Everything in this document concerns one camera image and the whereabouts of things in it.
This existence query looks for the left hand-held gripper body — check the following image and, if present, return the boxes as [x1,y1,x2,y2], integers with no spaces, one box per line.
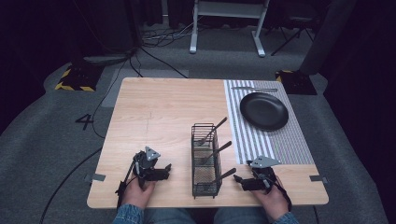
[133,146,162,183]

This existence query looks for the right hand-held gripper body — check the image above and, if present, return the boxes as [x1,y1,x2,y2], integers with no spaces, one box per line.
[247,155,282,191]

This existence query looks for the person's left hand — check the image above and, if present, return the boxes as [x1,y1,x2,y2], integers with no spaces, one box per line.
[122,174,157,210]

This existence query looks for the person's right hand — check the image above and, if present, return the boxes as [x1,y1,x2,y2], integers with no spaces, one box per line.
[251,175,291,222]

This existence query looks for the striped grey placemat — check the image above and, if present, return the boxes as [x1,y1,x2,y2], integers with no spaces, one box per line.
[222,78,316,166]

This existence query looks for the grey tape piece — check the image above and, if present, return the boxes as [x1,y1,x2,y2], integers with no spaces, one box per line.
[309,175,329,184]
[83,173,107,184]

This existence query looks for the black plate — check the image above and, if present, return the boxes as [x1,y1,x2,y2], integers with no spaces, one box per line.
[239,91,290,132]

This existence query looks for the silver chopsticks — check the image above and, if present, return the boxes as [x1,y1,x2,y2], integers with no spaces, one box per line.
[230,86,278,93]

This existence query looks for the black yellow striped stand base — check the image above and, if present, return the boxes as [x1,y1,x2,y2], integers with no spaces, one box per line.
[275,69,318,96]
[54,63,105,93]

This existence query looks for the black tripod stand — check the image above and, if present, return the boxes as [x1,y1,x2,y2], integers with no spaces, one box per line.
[270,14,316,57]

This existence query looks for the grey padded column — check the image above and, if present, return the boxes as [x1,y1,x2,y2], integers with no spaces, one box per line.
[299,0,358,76]

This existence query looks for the dark-handled knife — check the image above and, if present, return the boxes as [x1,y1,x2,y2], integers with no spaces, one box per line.
[211,167,237,185]

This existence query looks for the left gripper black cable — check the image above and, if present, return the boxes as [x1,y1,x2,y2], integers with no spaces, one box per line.
[115,154,138,209]

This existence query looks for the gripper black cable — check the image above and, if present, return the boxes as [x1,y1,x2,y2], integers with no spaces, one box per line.
[273,179,293,213]
[115,154,138,209]

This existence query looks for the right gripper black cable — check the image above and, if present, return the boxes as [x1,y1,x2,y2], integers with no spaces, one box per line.
[273,179,293,213]

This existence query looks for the dark-handled spoon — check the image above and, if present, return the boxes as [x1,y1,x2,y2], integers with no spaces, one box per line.
[200,140,233,165]

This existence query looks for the black wire cutlery basket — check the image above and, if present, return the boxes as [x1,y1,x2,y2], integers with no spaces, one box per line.
[191,122,223,200]

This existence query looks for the dark-handled fork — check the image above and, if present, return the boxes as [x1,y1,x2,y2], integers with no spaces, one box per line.
[198,116,229,147]

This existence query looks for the thin black floor cable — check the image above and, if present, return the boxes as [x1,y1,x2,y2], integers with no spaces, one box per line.
[91,55,138,140]

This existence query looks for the bundle of floor cables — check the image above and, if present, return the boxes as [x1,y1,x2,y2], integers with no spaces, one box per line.
[141,15,200,49]

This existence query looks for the white desk frame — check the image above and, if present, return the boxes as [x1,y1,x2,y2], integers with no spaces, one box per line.
[189,0,271,59]

